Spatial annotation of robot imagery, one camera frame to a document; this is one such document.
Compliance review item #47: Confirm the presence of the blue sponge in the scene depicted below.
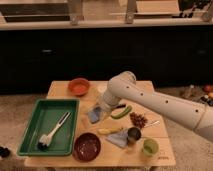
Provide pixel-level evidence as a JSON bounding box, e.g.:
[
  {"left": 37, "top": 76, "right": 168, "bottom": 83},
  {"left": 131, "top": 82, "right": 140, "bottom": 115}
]
[{"left": 88, "top": 106, "right": 102, "bottom": 124}]

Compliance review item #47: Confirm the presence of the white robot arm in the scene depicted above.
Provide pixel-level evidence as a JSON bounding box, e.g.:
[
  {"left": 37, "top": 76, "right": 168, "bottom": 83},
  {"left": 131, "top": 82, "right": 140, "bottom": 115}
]
[{"left": 98, "top": 71, "right": 213, "bottom": 142}]

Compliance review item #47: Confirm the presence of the orange bowl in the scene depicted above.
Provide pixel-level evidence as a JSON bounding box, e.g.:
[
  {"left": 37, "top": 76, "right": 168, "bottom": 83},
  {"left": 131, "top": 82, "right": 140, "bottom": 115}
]
[{"left": 68, "top": 78, "right": 90, "bottom": 96}]

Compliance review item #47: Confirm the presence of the purple bowl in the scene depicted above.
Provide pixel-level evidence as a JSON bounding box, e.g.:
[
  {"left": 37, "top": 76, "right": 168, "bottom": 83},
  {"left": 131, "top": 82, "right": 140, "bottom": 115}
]
[{"left": 73, "top": 132, "right": 101, "bottom": 162}]

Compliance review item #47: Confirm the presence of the black and white eraser block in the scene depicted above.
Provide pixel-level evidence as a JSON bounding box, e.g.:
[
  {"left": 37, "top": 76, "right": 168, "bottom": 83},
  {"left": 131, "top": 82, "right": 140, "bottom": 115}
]
[{"left": 113, "top": 104, "right": 126, "bottom": 110}]

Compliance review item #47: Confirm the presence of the white cup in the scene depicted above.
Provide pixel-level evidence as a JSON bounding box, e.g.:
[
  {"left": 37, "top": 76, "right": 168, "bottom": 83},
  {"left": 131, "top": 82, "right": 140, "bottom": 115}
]
[{"left": 97, "top": 83, "right": 107, "bottom": 93}]

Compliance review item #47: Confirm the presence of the yellow banana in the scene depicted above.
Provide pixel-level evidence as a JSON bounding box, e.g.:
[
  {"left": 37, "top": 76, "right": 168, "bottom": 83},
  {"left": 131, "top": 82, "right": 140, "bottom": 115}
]
[{"left": 97, "top": 127, "right": 123, "bottom": 135}]

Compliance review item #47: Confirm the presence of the green pepper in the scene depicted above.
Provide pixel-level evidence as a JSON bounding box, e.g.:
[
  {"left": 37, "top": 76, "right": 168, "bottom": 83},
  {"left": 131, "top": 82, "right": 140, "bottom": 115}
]
[{"left": 111, "top": 105, "right": 132, "bottom": 119}]

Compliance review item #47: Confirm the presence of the grey blue cloth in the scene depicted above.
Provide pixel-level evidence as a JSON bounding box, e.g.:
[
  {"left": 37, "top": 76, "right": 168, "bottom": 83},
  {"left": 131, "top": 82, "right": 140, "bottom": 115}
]
[{"left": 106, "top": 130, "right": 127, "bottom": 148}]

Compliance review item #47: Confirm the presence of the brown grape bunch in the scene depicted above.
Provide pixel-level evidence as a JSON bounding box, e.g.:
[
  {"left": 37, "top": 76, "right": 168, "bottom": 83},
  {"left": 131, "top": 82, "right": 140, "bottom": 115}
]
[{"left": 130, "top": 112, "right": 148, "bottom": 129}]

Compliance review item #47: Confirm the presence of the metal cup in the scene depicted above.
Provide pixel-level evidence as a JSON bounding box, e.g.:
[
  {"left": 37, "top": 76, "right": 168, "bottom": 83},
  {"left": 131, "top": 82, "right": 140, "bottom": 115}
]
[{"left": 127, "top": 127, "right": 141, "bottom": 144}]

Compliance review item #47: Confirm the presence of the wooden table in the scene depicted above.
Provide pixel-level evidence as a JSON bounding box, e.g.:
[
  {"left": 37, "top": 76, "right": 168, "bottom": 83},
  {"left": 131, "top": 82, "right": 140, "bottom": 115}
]
[{"left": 25, "top": 81, "right": 176, "bottom": 168}]

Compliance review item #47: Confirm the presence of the metal spoon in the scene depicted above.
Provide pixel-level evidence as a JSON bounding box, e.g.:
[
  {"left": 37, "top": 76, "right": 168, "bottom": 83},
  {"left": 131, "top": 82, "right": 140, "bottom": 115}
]
[{"left": 144, "top": 120, "right": 160, "bottom": 128}]

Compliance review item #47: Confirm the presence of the green plastic tray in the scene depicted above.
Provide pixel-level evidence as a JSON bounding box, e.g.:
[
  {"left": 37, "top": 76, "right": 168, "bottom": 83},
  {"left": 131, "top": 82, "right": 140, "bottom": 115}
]
[{"left": 17, "top": 99, "right": 79, "bottom": 156}]

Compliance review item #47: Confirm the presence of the green cup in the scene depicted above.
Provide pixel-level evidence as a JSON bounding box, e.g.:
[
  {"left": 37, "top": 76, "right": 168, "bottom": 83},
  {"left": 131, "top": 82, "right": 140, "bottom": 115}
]
[{"left": 142, "top": 138, "right": 159, "bottom": 157}]

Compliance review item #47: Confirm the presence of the dark cabinet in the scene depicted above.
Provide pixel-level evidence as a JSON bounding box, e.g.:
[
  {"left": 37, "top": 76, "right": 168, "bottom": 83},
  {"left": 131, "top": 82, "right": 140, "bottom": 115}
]
[{"left": 0, "top": 26, "right": 213, "bottom": 94}]

